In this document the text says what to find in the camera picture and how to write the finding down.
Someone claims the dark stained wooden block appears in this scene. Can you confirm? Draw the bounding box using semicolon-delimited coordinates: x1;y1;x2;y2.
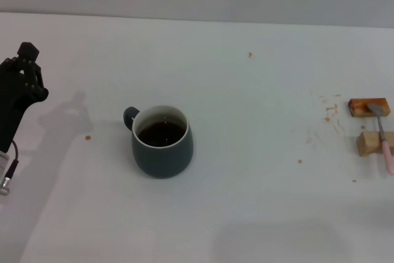
348;97;391;118

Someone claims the light wooden block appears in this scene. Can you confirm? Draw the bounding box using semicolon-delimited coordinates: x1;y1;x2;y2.
356;131;394;156

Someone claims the pink handled metal spoon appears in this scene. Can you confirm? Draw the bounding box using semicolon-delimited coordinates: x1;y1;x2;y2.
366;103;394;175

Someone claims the dark grey ceramic cup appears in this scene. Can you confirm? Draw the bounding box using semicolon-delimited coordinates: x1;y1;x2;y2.
123;105;195;179

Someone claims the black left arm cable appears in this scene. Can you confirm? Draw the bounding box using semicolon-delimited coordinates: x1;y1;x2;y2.
5;140;19;180

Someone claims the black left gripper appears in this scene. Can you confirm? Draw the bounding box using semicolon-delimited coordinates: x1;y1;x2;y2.
0;42;49;150

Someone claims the dark coffee liquid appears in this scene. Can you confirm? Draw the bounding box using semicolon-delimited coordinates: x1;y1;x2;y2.
137;121;187;148

